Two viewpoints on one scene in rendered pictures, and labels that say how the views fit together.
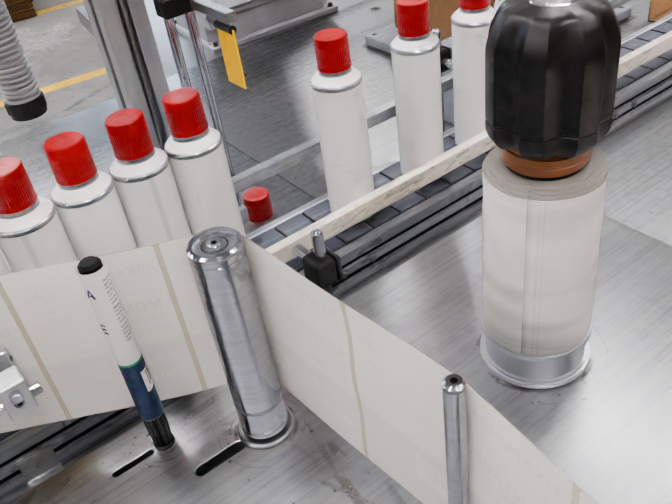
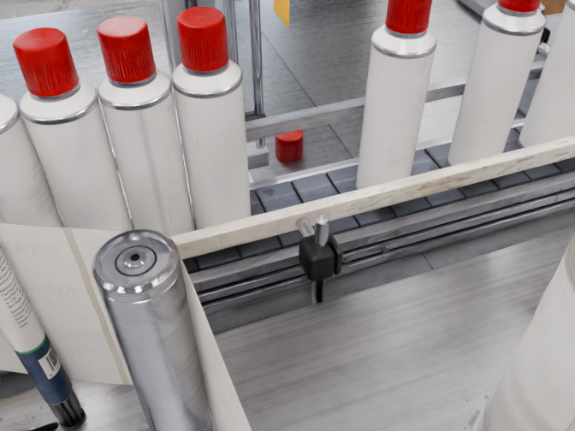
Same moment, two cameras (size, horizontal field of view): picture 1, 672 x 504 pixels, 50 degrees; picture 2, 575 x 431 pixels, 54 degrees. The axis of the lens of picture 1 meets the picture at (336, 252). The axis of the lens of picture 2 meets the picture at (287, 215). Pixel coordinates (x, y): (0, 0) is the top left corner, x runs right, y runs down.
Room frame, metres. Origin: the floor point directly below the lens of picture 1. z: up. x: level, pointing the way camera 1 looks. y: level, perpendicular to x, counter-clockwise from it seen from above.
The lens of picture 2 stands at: (0.24, -0.02, 1.25)
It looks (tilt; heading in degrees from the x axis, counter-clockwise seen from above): 44 degrees down; 12
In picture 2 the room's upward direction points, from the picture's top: straight up
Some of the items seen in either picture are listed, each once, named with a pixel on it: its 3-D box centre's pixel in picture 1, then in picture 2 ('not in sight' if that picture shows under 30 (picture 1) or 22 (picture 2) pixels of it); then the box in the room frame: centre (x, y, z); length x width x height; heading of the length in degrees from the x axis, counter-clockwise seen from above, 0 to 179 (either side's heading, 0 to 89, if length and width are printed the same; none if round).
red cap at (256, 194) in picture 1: (257, 203); (288, 143); (0.77, 0.09, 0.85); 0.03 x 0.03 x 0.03
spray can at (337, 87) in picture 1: (342, 129); (394, 100); (0.68, -0.03, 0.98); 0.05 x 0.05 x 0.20
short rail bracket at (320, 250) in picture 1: (325, 278); (321, 268); (0.55, 0.01, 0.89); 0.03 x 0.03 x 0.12; 32
